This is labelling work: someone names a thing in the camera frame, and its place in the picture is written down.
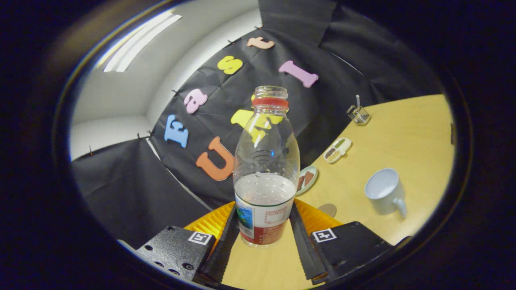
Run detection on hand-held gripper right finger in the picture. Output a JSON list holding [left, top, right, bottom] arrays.
[[289, 199, 412, 284]]

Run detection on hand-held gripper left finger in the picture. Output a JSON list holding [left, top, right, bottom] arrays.
[[136, 201, 240, 287]]

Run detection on round brown coaster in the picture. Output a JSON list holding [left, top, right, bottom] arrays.
[[317, 203, 337, 218]]

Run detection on white cup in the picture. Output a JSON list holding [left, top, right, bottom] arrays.
[[364, 168, 408, 218]]

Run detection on clear plastic juice bottle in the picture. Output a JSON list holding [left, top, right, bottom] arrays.
[[233, 85, 301, 248]]

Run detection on pale green plate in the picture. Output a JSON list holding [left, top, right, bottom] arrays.
[[295, 165, 318, 197]]

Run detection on white divided dish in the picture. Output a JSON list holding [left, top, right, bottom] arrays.
[[323, 137, 352, 164]]

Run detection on wooden table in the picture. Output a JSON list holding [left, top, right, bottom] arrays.
[[221, 94, 456, 290]]

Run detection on clear glass container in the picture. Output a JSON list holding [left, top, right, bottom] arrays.
[[347, 105, 371, 126]]

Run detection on long ceiling light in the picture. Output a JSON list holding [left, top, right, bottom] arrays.
[[104, 13, 182, 73]]

